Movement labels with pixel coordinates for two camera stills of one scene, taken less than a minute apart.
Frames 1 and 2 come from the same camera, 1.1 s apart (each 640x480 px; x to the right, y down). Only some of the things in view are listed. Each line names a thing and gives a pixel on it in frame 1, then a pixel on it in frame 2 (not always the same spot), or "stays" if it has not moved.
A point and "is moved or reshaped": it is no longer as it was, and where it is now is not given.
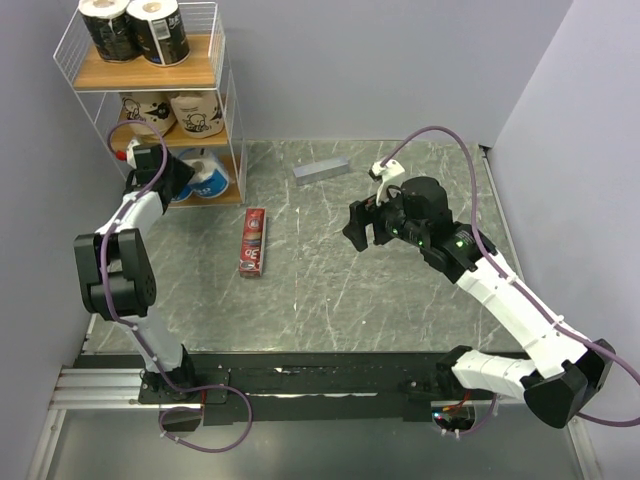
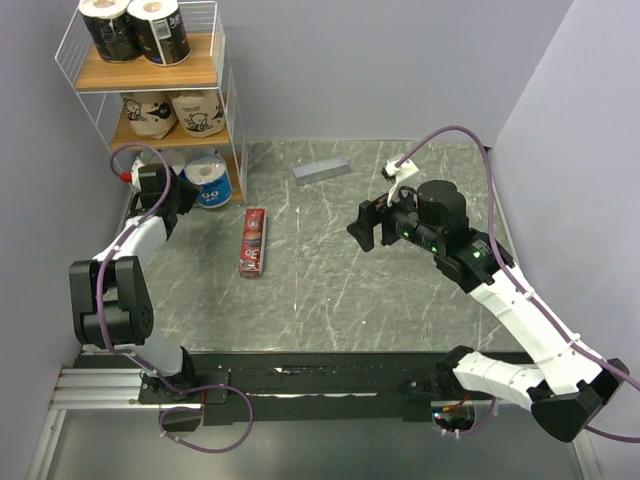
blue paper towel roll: [196, 182] is moved or reshaped
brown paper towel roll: [197, 113] stays
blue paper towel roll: [210, 178] is moved or reshaped
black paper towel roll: [107, 24] stays
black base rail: [297, 387] stays
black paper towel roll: [161, 32] stays
